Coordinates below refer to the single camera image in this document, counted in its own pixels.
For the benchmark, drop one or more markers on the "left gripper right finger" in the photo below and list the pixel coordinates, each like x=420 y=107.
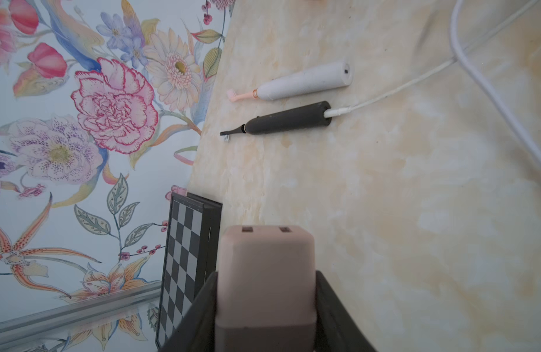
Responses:
x=335 y=329

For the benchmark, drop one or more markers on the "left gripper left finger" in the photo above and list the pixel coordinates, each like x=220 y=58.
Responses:
x=196 y=331

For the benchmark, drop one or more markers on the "pink USB charger block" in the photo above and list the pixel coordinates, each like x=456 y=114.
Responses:
x=266 y=289

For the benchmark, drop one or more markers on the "black electric toothbrush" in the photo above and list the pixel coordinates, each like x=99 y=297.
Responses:
x=304 y=117

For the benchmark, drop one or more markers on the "white pink electric toothbrush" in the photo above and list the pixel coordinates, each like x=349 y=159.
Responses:
x=321 y=78

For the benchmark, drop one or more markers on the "black white checkerboard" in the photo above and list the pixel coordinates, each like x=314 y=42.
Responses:
x=190 y=257

